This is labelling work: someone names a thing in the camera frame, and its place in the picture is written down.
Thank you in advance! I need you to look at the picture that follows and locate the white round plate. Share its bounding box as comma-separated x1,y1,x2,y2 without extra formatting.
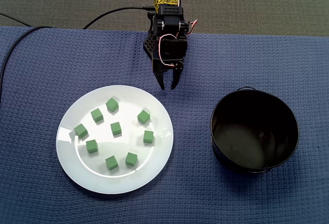
56,85,174,195

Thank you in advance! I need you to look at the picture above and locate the black metal bucket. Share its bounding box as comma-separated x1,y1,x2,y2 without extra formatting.
210,86,301,175

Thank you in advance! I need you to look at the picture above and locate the thin black cable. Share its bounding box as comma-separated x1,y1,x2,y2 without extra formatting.
0,12,33,27

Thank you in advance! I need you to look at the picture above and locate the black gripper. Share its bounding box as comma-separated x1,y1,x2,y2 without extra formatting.
152,35,188,91

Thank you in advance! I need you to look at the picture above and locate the white servo wire loop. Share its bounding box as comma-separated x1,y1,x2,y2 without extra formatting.
186,19,199,36
157,34,182,68

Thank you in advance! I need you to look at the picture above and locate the small green cube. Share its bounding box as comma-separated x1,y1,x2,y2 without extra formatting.
90,108,104,123
105,97,119,113
105,155,119,171
143,130,155,144
85,139,99,154
125,152,138,167
137,109,151,124
110,121,122,136
74,123,88,139

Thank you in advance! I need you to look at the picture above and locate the blue waffle cloth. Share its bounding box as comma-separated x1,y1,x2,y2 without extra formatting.
0,26,329,224

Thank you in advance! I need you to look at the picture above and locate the thick black cable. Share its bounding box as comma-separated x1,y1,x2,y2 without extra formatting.
0,25,54,101

